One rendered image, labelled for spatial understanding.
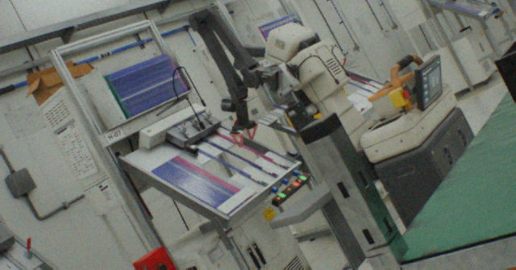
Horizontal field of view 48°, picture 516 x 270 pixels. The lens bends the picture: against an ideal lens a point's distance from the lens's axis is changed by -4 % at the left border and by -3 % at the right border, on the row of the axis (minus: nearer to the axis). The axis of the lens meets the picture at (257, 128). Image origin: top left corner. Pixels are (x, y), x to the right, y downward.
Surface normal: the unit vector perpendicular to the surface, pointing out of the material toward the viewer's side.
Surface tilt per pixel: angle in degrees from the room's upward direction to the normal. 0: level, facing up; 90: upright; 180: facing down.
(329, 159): 90
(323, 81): 90
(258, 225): 90
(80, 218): 90
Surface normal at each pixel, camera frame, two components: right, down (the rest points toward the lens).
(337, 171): -0.55, 0.34
